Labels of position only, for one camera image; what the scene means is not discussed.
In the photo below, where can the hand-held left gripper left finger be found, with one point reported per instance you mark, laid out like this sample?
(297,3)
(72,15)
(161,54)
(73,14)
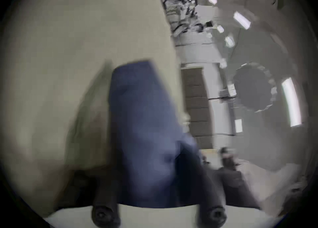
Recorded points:
(105,197)

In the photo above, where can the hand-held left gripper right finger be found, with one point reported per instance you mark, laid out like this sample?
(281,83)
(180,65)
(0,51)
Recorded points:
(208,197)

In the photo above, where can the dark blue shirt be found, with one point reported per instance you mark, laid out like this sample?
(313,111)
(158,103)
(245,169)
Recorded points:
(146,135)

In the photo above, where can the bed with beige sheet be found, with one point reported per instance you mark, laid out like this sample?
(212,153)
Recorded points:
(62,73)

